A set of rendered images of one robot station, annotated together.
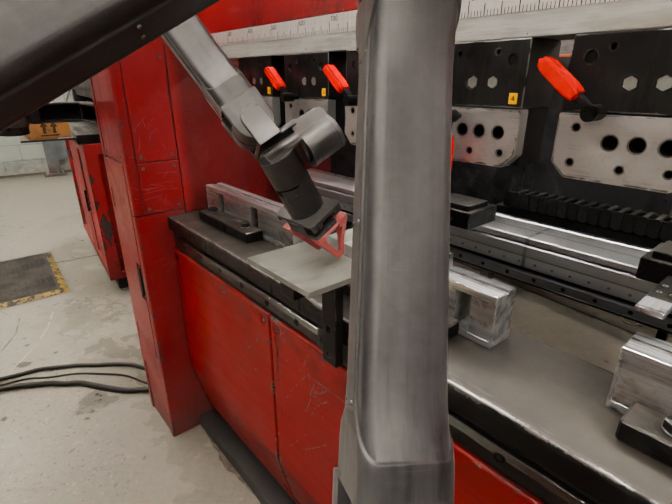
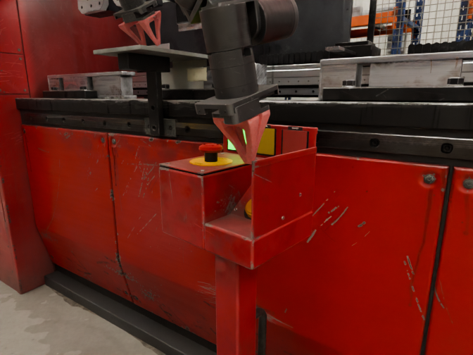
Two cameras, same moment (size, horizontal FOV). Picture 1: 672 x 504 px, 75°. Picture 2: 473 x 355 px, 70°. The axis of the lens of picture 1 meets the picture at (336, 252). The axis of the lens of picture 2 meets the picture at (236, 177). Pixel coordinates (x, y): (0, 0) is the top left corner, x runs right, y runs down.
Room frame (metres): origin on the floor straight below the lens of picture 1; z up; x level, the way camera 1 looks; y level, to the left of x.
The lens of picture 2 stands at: (-0.28, 0.05, 0.89)
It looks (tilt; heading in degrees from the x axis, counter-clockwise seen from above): 14 degrees down; 344
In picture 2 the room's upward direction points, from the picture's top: straight up
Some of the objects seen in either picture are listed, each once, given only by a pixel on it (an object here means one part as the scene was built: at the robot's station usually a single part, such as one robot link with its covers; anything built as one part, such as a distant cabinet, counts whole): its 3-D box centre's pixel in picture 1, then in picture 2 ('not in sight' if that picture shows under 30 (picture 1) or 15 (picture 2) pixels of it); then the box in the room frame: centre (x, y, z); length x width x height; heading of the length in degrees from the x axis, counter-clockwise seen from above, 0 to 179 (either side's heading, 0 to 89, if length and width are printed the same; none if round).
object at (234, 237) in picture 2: not in sight; (236, 182); (0.23, -0.09, 0.75); 0.20 x 0.16 x 0.18; 33
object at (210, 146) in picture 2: not in sight; (210, 154); (0.27, -0.06, 0.79); 0.04 x 0.04 x 0.04
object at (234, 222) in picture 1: (228, 224); (69, 94); (1.24, 0.32, 0.89); 0.30 x 0.05 x 0.03; 40
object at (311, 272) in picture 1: (337, 256); (155, 54); (0.73, 0.00, 1.00); 0.26 x 0.18 x 0.01; 130
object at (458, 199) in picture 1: (440, 215); not in sight; (0.93, -0.23, 1.01); 0.26 x 0.12 x 0.05; 130
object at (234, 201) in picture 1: (253, 213); (89, 86); (1.24, 0.24, 0.92); 0.50 x 0.06 x 0.10; 40
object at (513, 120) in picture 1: (488, 103); not in sight; (0.69, -0.23, 1.26); 0.15 x 0.09 x 0.17; 40
